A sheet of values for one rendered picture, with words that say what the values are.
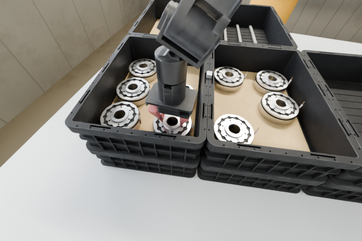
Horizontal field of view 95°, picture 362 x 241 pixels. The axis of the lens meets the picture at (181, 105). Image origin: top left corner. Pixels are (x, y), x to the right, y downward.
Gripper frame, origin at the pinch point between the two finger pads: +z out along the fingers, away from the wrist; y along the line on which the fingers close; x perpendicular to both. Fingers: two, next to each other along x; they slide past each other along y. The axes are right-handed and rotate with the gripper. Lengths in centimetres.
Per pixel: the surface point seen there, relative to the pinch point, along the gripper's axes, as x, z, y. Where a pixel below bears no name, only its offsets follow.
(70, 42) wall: -113, 62, 150
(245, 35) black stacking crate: -62, 3, -20
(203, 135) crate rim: 5.9, -5.9, -8.3
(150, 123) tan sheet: -0.2, 4.1, 6.5
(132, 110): -1.2, 1.3, 11.8
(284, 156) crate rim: 6.2, -5.4, -24.0
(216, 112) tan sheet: -9.2, 3.9, -11.3
